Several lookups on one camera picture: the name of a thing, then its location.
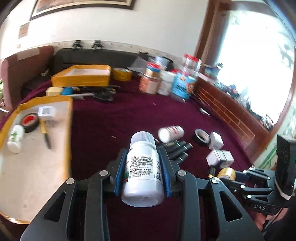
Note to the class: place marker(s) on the maroon tablecloth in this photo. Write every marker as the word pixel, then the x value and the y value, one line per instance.
pixel 115 120

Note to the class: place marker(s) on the black markers bundle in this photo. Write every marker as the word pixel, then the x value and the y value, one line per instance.
pixel 179 146

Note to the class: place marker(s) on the black marker pens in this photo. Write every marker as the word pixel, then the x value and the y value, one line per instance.
pixel 185 149

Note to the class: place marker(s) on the yellow tape roll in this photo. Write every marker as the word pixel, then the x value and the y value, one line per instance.
pixel 121 75

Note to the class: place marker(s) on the framed wall picture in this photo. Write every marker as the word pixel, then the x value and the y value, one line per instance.
pixel 81 7

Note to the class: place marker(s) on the pile of dark small objects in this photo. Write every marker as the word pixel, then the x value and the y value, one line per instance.
pixel 252 106

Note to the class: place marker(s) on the small jar red blue lid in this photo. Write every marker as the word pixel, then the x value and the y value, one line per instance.
pixel 153 69

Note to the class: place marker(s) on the wooden window frame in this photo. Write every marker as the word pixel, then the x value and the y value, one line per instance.
pixel 208 27

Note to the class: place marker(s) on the black tape roll red core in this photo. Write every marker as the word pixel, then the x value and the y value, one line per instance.
pixel 32 126

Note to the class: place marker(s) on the person's right forearm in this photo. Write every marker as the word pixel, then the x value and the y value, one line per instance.
pixel 286 228

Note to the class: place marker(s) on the small yellow cardboard tray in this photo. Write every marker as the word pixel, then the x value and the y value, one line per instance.
pixel 78 80

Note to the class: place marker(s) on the blue cardboard box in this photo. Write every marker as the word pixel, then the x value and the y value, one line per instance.
pixel 211 70

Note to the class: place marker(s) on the black hand tool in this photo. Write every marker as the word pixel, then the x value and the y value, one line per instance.
pixel 104 95

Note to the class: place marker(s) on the white pill bottle red label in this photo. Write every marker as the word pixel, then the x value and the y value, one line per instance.
pixel 172 133

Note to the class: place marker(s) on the tall clear jar red lid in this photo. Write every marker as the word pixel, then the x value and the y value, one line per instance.
pixel 191 62

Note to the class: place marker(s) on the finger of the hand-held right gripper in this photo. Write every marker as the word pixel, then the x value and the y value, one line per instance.
pixel 256 192
pixel 256 177

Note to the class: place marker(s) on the black sofa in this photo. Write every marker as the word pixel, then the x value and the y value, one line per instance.
pixel 92 56

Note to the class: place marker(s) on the large yellow-edged cardboard tray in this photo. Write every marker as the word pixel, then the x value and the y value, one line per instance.
pixel 34 166

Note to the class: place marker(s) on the yellow black pen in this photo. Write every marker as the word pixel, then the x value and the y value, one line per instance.
pixel 45 134

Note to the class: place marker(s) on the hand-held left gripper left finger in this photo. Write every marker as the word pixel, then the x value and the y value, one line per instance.
pixel 120 176

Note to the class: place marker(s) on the white plastic tub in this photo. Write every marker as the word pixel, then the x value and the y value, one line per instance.
pixel 166 84

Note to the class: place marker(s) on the clear plastic container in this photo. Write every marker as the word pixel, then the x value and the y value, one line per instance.
pixel 163 61

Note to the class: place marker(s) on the white pen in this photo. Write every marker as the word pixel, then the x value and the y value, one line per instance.
pixel 81 94

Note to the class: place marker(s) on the maroon armchair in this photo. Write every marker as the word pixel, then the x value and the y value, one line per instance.
pixel 25 67

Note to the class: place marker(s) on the black clamp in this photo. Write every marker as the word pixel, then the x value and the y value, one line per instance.
pixel 97 44
pixel 77 44

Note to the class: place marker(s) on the small white box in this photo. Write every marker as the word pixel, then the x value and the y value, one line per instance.
pixel 219 158
pixel 216 140

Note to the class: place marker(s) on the gold tape roll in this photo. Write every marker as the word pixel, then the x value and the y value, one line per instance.
pixel 227 174

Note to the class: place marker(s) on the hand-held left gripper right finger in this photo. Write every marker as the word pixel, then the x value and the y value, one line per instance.
pixel 165 176

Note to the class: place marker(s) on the small red wall notice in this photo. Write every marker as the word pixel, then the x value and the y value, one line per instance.
pixel 23 31

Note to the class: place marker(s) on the beige block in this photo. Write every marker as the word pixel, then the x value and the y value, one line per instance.
pixel 54 91

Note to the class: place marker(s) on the clear jar blue cartoon label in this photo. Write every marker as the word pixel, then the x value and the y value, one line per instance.
pixel 183 87

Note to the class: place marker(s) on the black marker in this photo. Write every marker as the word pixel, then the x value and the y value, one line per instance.
pixel 171 144
pixel 182 157

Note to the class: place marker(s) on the clear jar orange label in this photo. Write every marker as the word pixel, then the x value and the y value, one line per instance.
pixel 148 85

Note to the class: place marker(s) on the white bottle green label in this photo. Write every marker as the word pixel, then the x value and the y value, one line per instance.
pixel 15 139

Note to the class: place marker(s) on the small blue object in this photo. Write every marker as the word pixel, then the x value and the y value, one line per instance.
pixel 67 90

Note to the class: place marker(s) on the person's right hand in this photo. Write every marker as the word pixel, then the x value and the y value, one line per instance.
pixel 261 221

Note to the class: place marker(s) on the white pill bottle grey cap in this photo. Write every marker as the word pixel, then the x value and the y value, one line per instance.
pixel 143 169

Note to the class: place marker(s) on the white power adapter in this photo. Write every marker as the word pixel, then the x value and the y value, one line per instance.
pixel 46 112

